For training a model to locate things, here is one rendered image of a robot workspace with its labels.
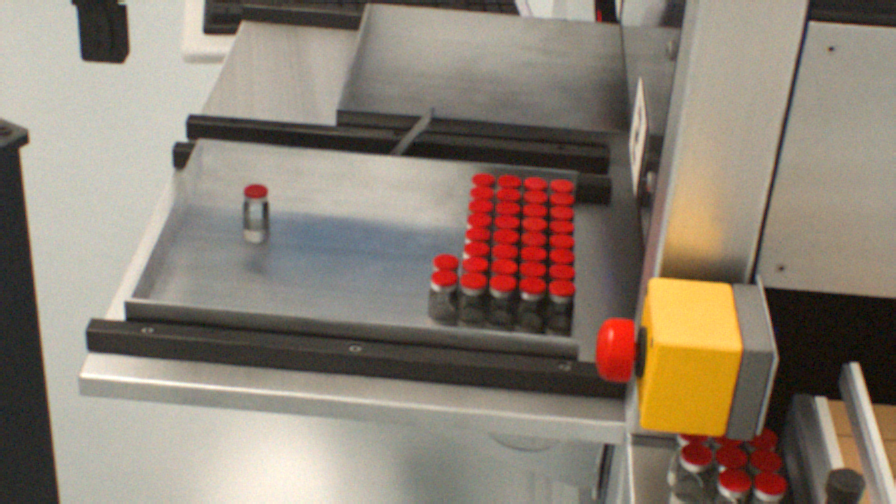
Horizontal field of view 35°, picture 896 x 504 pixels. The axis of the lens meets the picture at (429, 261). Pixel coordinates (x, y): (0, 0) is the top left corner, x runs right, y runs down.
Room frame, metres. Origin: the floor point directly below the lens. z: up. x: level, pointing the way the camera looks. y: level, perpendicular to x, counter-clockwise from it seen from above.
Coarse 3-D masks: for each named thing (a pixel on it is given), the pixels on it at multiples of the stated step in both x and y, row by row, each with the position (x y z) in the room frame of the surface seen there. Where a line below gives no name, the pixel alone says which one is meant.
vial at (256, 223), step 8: (248, 200) 1.01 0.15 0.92; (256, 200) 1.01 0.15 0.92; (264, 200) 1.01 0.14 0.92; (248, 208) 1.01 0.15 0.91; (256, 208) 1.01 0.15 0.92; (264, 208) 1.01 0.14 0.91; (248, 216) 1.01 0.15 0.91; (256, 216) 1.01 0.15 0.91; (264, 216) 1.01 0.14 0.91; (248, 224) 1.01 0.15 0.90; (256, 224) 1.01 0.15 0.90; (264, 224) 1.01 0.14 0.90; (248, 232) 1.01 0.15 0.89; (256, 232) 1.01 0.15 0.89; (264, 232) 1.01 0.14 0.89; (248, 240) 1.01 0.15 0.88; (256, 240) 1.01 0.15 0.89; (264, 240) 1.01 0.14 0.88
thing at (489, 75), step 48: (384, 48) 1.42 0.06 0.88; (432, 48) 1.43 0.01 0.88; (480, 48) 1.43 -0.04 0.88; (528, 48) 1.44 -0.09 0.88; (576, 48) 1.45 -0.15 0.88; (384, 96) 1.30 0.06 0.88; (432, 96) 1.31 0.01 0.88; (480, 96) 1.32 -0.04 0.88; (528, 96) 1.32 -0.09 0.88; (576, 96) 1.33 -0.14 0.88; (624, 96) 1.34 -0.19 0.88; (576, 144) 1.19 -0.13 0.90; (624, 144) 1.19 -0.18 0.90
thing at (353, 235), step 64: (192, 192) 1.08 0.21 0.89; (320, 192) 1.10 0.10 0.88; (384, 192) 1.11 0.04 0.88; (448, 192) 1.11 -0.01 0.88; (192, 256) 0.98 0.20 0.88; (256, 256) 0.99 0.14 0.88; (320, 256) 0.99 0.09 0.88; (384, 256) 1.00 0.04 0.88; (128, 320) 0.87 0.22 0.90; (192, 320) 0.86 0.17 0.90; (256, 320) 0.86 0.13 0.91; (320, 320) 0.86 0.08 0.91; (384, 320) 0.91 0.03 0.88
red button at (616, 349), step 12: (612, 324) 0.73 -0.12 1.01; (624, 324) 0.73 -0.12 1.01; (600, 336) 0.73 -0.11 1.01; (612, 336) 0.72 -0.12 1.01; (624, 336) 0.72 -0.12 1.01; (600, 348) 0.72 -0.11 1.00; (612, 348) 0.72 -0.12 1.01; (624, 348) 0.72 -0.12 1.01; (636, 348) 0.73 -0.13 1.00; (600, 360) 0.72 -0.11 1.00; (612, 360) 0.71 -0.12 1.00; (624, 360) 0.71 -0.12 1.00; (636, 360) 0.73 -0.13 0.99; (600, 372) 0.72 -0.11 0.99; (612, 372) 0.71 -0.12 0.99; (624, 372) 0.71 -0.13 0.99
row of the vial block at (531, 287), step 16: (528, 192) 1.04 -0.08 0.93; (544, 192) 1.05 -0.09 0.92; (528, 208) 1.02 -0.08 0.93; (544, 208) 1.02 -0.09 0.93; (528, 224) 0.99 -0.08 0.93; (544, 224) 0.99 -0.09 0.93; (528, 240) 0.97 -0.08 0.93; (544, 240) 0.97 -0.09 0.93; (528, 256) 0.94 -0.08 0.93; (544, 256) 0.94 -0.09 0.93; (528, 272) 0.92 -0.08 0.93; (544, 272) 0.92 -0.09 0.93; (528, 288) 0.90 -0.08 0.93; (544, 288) 0.90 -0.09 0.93; (528, 304) 0.89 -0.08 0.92; (544, 304) 0.90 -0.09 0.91; (528, 320) 0.89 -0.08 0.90
